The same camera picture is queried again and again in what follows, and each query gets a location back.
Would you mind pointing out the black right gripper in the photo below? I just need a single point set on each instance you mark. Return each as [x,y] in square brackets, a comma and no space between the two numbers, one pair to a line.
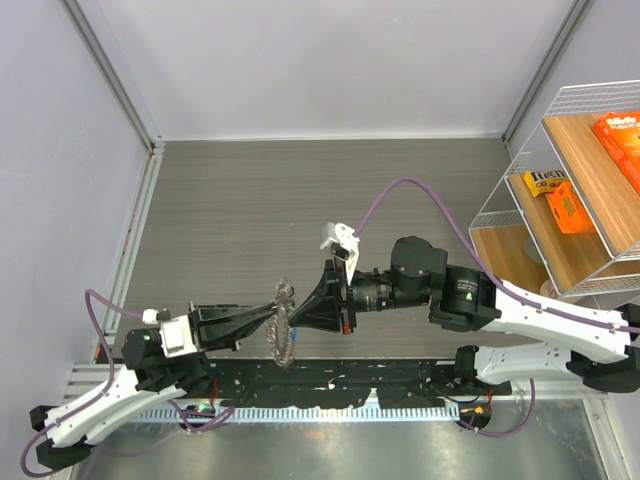
[321,308]

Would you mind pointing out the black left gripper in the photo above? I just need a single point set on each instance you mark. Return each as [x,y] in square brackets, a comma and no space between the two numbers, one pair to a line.
[220,326]

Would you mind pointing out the round steel keyring disc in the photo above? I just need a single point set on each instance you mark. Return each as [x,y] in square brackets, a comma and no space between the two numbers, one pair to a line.
[278,328]

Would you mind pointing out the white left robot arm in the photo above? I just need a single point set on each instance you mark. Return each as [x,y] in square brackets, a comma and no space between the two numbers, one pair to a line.
[164,360]

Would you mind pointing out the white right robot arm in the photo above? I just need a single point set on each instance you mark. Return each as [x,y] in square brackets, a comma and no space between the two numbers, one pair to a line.
[567,340]

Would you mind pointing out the yellow M&M's bag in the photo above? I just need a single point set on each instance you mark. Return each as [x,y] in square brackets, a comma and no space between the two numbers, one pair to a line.
[544,182]

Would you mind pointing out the orange Reese's box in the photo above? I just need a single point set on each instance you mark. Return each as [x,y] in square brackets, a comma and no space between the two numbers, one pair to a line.
[568,211]

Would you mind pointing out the orange Gillette box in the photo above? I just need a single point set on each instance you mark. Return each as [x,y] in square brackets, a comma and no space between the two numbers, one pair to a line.
[618,132]

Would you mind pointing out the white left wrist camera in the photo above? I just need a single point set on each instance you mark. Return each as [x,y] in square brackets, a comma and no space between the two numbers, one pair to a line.
[175,332]

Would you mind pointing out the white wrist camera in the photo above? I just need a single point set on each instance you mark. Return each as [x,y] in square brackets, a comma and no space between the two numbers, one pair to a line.
[175,332]
[340,241]

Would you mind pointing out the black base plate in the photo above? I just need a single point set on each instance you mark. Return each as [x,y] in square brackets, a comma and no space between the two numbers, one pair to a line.
[340,383]

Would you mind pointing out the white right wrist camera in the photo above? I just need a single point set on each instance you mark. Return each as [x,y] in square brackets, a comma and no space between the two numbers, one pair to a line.
[340,241]

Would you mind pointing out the white slotted cable duct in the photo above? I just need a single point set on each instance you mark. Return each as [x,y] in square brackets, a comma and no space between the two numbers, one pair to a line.
[369,412]

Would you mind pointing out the white wire shelf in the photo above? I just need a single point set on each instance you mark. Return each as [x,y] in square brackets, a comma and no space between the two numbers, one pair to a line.
[515,233]

